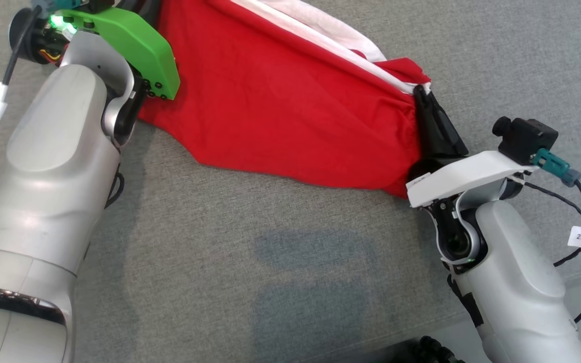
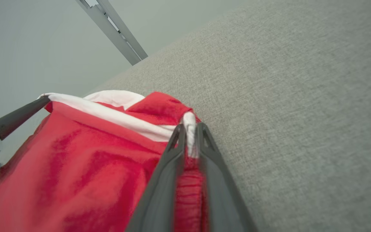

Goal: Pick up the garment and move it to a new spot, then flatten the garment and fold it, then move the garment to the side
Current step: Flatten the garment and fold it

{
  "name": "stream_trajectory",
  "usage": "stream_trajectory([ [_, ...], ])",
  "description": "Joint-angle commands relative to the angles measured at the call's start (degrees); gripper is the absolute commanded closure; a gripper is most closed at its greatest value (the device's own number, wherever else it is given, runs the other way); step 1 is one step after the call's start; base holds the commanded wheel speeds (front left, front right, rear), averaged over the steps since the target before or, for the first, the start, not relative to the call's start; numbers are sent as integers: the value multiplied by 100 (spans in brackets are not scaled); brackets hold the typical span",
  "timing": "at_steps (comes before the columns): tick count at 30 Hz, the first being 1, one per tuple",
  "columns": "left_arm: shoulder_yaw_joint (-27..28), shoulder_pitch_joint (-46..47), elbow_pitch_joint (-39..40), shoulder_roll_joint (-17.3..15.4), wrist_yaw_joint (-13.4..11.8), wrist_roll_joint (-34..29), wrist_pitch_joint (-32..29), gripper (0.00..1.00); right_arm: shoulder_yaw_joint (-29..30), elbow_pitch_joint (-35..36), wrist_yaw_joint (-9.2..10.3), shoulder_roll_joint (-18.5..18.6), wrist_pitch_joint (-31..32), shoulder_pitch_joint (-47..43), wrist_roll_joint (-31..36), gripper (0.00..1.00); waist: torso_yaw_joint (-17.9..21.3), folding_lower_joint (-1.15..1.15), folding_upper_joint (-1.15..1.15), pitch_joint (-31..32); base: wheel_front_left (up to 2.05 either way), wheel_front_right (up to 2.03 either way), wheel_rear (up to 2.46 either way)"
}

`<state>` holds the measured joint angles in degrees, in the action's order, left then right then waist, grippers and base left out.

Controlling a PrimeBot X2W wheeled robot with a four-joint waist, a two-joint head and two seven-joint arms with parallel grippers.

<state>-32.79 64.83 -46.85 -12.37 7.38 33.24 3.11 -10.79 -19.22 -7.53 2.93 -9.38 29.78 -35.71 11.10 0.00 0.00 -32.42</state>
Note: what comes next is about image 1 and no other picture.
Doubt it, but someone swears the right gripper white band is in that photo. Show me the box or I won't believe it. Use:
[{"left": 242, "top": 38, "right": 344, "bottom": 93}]
[{"left": 406, "top": 90, "right": 526, "bottom": 208}]

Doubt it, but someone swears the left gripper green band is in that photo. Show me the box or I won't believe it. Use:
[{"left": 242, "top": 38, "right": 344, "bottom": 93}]
[{"left": 9, "top": 0, "right": 180, "bottom": 100}]

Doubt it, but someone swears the red garment with white stripes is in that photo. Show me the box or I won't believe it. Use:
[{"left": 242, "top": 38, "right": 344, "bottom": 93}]
[{"left": 137, "top": 0, "right": 431, "bottom": 199}]

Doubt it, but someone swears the grey fabric sofa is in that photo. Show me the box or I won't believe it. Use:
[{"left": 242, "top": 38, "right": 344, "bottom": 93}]
[{"left": 0, "top": 0, "right": 581, "bottom": 363}]

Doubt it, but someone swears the black ribbed cable conduit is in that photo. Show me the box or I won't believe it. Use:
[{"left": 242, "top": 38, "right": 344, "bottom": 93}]
[{"left": 366, "top": 335, "right": 468, "bottom": 363}]

